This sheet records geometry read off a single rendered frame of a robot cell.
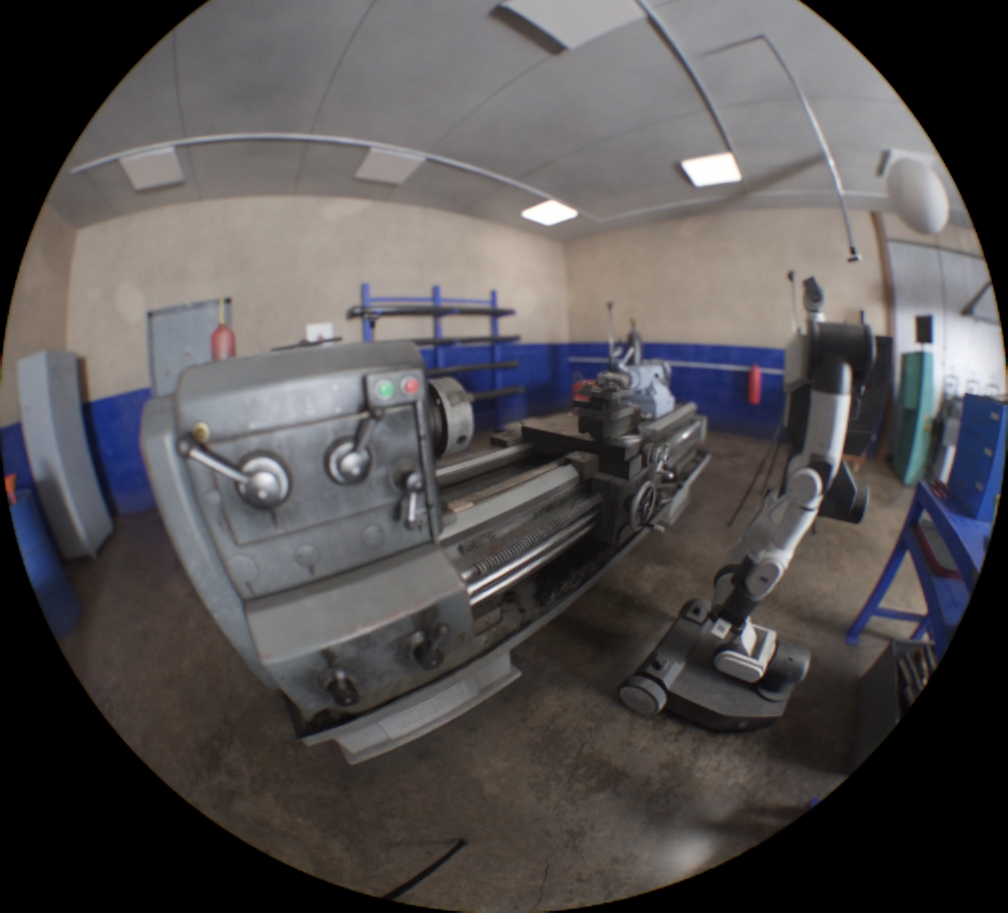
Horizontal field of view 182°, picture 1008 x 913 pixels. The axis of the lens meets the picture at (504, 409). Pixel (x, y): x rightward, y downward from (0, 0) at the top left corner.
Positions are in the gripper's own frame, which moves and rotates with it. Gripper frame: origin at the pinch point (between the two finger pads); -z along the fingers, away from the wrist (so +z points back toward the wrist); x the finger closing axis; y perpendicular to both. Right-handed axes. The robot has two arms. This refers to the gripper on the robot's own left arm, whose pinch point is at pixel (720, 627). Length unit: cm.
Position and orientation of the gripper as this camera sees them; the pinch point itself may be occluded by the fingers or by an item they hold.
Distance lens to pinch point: 103.8
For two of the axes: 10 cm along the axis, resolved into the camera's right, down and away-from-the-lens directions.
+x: -6.3, -3.2, 7.1
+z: 0.8, -9.4, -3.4
